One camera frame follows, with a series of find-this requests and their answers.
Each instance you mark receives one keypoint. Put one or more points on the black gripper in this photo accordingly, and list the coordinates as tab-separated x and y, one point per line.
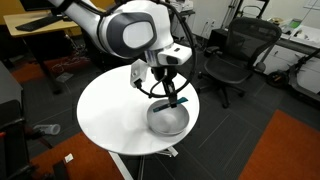
165	75

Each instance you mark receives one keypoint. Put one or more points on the teal marker pen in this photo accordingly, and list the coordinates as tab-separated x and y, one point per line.
166	105

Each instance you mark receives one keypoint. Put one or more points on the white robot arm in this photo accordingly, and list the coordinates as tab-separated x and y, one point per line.
138	29

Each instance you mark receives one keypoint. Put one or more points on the white bowl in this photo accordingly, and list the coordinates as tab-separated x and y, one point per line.
169	121

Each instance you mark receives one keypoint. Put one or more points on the round white table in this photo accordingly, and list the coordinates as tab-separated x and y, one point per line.
113	115

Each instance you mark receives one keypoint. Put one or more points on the white cabinet with items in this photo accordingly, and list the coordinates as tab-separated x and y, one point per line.
183	7

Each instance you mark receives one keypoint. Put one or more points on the black mesh office chair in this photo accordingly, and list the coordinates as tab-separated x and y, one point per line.
233	64

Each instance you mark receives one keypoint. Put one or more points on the black electric scooter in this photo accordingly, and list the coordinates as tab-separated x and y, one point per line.
281	78

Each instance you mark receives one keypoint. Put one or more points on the small white card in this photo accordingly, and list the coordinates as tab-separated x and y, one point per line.
68	158

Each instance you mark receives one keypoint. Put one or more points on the clear plastic bottle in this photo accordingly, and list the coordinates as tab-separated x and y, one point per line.
49	129

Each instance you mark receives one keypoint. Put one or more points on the black keyboard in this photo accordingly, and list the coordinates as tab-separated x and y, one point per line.
40	23

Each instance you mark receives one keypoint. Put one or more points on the black stand at left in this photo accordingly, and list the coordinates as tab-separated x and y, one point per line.
14	156

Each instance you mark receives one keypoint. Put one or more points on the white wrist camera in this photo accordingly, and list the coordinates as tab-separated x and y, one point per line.
138	72

